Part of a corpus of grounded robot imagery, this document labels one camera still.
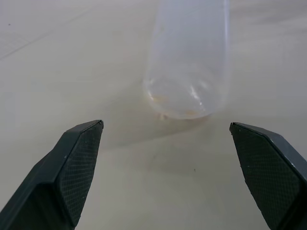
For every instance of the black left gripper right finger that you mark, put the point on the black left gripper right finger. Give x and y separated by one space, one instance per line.
271 172

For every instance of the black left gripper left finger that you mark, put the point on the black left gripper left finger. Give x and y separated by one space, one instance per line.
50 177

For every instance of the small clear plastic bottle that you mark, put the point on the small clear plastic bottle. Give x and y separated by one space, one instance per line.
189 60

